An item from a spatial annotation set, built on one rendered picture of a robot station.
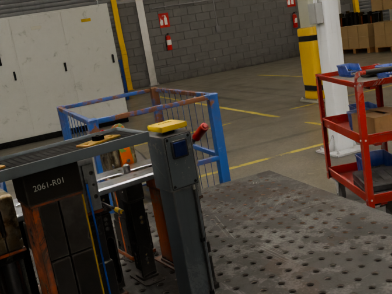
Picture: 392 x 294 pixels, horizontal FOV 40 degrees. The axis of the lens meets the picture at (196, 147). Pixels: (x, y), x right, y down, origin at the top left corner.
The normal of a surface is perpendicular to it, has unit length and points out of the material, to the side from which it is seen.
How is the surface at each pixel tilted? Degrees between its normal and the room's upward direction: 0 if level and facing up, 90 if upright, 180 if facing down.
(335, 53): 90
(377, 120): 90
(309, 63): 90
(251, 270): 0
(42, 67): 90
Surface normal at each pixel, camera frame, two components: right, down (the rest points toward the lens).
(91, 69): 0.37, 0.14
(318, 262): -0.16, -0.96
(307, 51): -0.91, 0.23
